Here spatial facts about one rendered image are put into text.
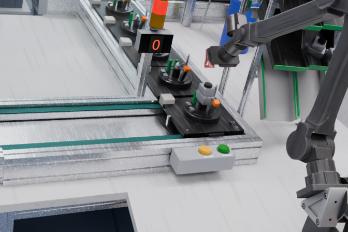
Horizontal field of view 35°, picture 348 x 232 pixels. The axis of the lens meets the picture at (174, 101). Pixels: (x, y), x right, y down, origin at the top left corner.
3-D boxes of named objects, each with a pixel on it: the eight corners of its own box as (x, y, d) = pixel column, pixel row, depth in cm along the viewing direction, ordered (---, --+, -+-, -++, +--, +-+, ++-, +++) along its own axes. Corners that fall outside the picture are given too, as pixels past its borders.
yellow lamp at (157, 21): (165, 29, 189) (168, 15, 187) (151, 28, 187) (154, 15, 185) (160, 23, 193) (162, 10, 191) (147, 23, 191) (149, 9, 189)
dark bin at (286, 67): (305, 72, 200) (314, 59, 194) (272, 69, 196) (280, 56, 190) (287, 15, 215) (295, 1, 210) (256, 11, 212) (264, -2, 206)
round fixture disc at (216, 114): (226, 122, 200) (227, 118, 199) (191, 125, 194) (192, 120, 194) (209, 103, 211) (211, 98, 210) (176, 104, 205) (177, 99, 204)
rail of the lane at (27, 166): (256, 163, 201) (264, 139, 196) (2, 186, 164) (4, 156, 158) (248, 155, 206) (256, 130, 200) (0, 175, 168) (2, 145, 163)
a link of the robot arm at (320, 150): (318, 164, 136) (334, 166, 139) (311, 125, 140) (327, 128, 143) (293, 174, 143) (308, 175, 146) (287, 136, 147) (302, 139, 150)
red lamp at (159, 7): (168, 15, 187) (171, 1, 185) (154, 14, 185) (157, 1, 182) (162, 9, 191) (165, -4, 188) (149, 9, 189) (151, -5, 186)
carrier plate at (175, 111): (243, 134, 200) (244, 129, 199) (183, 138, 189) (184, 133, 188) (214, 100, 218) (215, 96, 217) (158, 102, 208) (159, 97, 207)
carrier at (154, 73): (212, 99, 219) (219, 70, 213) (156, 100, 209) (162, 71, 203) (188, 70, 238) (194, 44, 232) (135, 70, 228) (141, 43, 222)
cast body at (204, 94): (213, 105, 199) (217, 88, 195) (202, 105, 197) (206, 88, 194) (203, 93, 205) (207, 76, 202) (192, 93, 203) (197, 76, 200)
